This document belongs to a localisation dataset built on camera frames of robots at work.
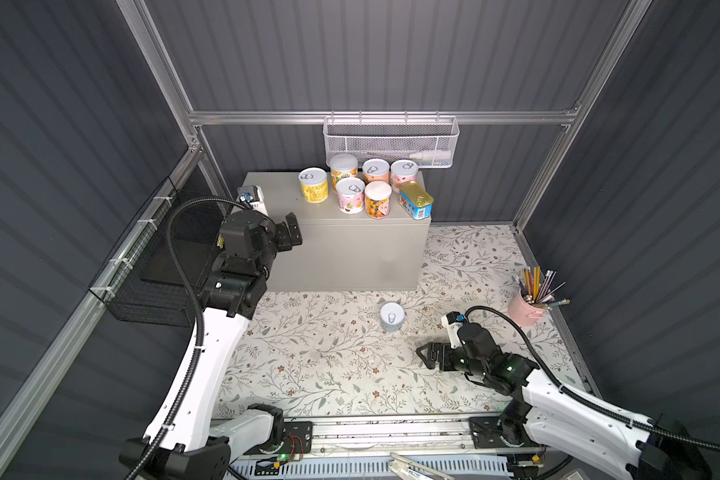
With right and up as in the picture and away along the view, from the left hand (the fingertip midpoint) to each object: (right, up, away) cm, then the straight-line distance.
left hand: (273, 217), depth 66 cm
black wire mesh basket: (-31, -15, +2) cm, 35 cm away
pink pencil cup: (+67, -25, +21) cm, 75 cm away
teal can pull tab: (+29, -27, +23) cm, 45 cm away
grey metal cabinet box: (+13, -7, +30) cm, 34 cm away
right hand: (+39, -36, +15) cm, 55 cm away
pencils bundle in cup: (+73, -19, +23) cm, 79 cm away
